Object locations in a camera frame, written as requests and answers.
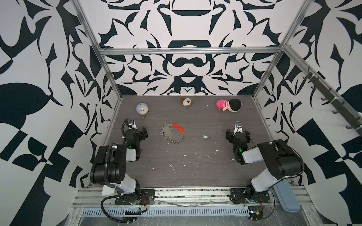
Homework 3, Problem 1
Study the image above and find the red handled metal key ring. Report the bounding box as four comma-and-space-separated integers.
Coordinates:
160, 122, 186, 144

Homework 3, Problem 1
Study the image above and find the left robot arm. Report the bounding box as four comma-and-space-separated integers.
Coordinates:
90, 127, 148, 195

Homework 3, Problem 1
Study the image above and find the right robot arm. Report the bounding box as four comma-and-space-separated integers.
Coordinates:
225, 128, 304, 202

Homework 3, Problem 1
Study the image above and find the blue round alarm clock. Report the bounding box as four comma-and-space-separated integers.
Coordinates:
136, 103, 150, 118

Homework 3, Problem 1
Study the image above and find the pink plush doll black hair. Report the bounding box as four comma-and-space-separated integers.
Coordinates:
216, 99, 243, 113

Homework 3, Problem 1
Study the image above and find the brown white plush toy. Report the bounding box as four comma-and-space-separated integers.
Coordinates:
181, 98, 193, 108

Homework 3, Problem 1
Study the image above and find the blue grey pad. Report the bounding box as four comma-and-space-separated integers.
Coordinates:
273, 179, 300, 213

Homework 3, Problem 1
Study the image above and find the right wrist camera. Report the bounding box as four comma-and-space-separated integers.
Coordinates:
234, 121, 243, 134

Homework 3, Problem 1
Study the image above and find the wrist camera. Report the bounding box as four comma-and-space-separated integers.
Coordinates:
234, 121, 243, 134
126, 120, 137, 129

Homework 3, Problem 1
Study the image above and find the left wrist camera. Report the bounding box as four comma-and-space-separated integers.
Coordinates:
126, 120, 137, 129

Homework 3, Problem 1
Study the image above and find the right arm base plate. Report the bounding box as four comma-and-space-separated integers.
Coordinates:
229, 187, 270, 204

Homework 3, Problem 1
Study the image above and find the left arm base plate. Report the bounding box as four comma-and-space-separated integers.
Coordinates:
115, 189, 156, 205

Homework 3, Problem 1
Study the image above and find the black corrugated cable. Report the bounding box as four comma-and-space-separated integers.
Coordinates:
100, 194, 148, 224

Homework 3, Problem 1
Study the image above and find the black wall hook rail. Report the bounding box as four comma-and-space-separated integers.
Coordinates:
303, 66, 362, 136

